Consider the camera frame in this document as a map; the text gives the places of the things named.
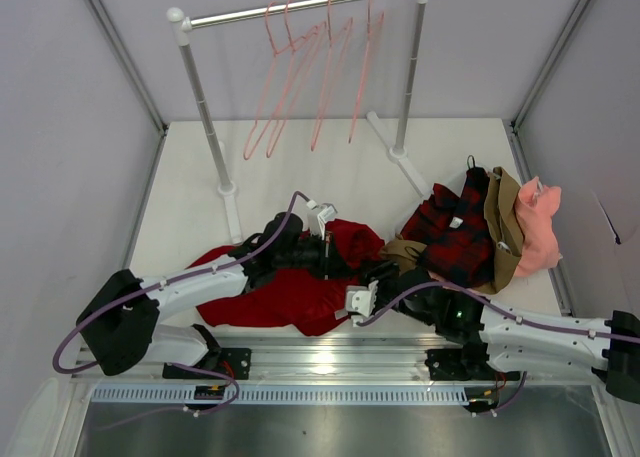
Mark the red black plaid skirt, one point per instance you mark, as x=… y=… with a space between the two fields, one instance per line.
x=459 y=247

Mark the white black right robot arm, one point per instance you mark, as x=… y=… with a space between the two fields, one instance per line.
x=488 y=339

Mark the pink skirt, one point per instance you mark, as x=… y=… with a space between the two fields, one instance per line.
x=535 y=206

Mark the pink wire hanger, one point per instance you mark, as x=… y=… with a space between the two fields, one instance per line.
x=301 y=52
x=338 y=42
x=251 y=143
x=372 y=26

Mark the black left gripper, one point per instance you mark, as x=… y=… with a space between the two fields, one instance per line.
x=329 y=259

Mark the tan brown skirt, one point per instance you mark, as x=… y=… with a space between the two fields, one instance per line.
x=505 y=231

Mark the silver white clothes rack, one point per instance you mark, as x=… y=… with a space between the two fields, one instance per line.
x=182 y=26

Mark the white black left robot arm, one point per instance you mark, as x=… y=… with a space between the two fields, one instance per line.
x=124 y=323

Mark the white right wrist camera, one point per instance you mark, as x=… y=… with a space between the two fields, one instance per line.
x=360 y=302

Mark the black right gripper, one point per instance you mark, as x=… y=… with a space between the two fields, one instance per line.
x=382 y=278

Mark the aluminium mounting rail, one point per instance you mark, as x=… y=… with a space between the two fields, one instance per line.
x=348 y=359

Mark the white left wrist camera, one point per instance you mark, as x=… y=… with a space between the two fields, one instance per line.
x=318 y=215

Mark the white slotted cable duct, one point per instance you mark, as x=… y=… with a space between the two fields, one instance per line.
x=249 y=394

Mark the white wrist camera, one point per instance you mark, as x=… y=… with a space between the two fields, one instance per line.
x=360 y=302
x=318 y=215

